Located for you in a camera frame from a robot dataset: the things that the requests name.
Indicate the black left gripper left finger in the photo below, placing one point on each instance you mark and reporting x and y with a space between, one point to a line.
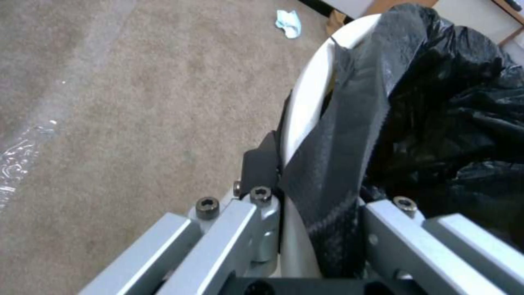
229 233

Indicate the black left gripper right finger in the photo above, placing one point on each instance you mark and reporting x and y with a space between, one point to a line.
434 255

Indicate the white round trash bin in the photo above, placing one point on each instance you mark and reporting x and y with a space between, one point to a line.
301 123

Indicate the black plastic bin liner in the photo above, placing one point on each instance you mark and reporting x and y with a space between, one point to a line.
417 116

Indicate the crumpled light blue tissue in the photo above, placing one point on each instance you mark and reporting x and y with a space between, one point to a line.
288 23

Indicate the clear crinkled plastic wrapper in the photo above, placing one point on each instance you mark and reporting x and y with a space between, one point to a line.
20 153

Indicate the white furniture with wood edge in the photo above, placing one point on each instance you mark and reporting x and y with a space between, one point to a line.
511 33

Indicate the brown cardboard box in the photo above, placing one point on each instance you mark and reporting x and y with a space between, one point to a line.
336 20

